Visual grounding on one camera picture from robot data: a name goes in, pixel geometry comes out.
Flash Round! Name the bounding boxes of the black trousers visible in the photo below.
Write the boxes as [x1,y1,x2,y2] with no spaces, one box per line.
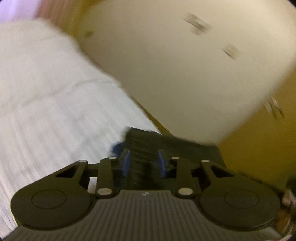
[111,128,225,190]

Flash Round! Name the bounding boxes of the white striped bed cover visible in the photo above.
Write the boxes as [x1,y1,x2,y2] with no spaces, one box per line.
[1,20,157,237]

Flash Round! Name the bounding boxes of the pink striped curtain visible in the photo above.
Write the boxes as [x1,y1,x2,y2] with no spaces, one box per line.
[1,0,87,26]

